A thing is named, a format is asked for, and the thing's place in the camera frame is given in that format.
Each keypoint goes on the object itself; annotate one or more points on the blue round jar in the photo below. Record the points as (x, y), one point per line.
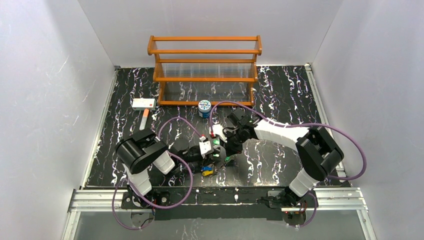
(204, 108)

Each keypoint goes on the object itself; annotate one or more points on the yellow key tag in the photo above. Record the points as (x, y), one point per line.
(207, 173)

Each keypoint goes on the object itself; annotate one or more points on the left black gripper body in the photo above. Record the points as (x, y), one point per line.
(212, 157)

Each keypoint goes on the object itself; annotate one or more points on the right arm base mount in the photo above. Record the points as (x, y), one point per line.
(294, 204)

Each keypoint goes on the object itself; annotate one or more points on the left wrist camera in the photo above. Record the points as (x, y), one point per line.
(205, 146)

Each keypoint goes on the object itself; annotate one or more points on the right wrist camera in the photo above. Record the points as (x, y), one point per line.
(217, 131)

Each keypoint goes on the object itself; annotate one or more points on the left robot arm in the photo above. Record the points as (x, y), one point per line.
(141, 149)

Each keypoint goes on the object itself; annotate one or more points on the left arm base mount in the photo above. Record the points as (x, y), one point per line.
(130, 201)

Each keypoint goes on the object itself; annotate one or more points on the aluminium frame rail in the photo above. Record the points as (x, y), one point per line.
(104, 200)

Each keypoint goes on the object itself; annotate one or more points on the large silver carabiner keyring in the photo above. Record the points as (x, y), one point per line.
(217, 163)

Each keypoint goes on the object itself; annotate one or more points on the white red small box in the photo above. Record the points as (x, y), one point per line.
(140, 104)

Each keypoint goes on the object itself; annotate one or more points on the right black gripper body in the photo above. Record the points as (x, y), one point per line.
(230, 145)

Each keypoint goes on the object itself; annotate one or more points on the orange wooden shelf rack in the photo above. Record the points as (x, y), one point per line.
(189, 69)

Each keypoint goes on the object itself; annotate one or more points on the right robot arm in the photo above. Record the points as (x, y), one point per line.
(318, 151)

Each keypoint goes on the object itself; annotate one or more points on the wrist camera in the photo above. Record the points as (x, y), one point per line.
(217, 131)
(205, 146)

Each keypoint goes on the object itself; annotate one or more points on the orange white tube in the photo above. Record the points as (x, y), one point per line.
(144, 119)

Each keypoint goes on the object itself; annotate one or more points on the blue key tag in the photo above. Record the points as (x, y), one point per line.
(206, 168)

